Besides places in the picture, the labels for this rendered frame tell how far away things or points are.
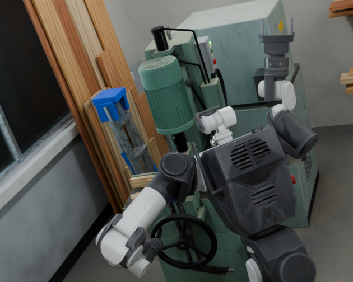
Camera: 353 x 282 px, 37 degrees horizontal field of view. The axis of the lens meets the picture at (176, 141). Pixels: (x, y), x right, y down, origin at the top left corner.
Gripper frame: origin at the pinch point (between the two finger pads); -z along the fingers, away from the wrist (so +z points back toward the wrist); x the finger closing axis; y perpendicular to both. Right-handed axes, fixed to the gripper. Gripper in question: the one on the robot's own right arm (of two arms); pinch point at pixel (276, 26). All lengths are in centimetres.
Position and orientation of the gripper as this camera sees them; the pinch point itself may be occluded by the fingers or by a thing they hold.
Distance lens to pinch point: 199.8
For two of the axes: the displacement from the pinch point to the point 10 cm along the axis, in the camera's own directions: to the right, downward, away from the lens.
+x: -9.6, -0.3, 2.9
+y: 2.9, -2.3, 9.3
